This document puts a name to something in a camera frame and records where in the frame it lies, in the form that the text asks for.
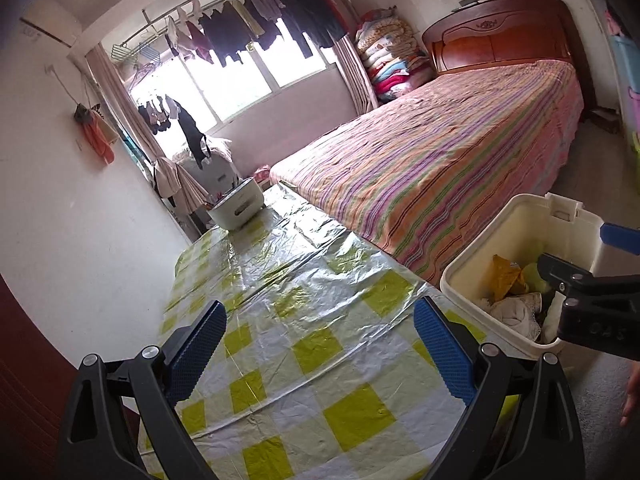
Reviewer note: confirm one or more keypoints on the striped bed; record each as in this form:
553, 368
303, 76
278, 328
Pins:
422, 176

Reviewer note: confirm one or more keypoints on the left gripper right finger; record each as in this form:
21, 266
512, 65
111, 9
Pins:
519, 419

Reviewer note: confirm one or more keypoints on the orange snack wrapper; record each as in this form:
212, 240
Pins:
505, 279

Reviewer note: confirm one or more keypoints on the person right hand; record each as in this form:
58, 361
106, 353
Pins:
632, 395

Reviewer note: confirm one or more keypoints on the white storage basket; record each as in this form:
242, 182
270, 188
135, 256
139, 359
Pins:
238, 206

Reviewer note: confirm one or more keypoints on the dark red door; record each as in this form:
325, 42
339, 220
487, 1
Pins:
35, 383

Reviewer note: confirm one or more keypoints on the wooden headboard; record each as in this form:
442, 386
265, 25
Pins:
505, 32

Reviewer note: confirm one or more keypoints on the yellow checkered floor mat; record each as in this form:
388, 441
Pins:
320, 374

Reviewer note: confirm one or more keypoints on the blue storage box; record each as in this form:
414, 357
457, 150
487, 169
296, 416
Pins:
627, 57

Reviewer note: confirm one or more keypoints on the white sock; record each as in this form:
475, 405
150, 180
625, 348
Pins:
519, 314

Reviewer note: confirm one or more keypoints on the orange cloth on hook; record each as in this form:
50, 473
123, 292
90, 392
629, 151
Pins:
97, 132

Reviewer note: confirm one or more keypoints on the pink curtain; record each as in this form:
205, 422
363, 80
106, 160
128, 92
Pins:
118, 98

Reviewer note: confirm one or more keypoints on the black hanging garment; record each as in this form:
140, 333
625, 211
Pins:
194, 137

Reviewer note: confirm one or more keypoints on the white trash bin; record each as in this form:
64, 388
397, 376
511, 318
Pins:
517, 233

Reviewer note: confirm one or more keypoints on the air conditioner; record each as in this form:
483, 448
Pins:
51, 19

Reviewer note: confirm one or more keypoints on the clothes on drying rail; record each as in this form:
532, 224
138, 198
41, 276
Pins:
224, 34

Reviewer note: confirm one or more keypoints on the stack of folded quilts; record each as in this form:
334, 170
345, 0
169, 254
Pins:
391, 55

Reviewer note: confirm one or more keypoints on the green plush toy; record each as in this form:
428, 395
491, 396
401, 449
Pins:
533, 281

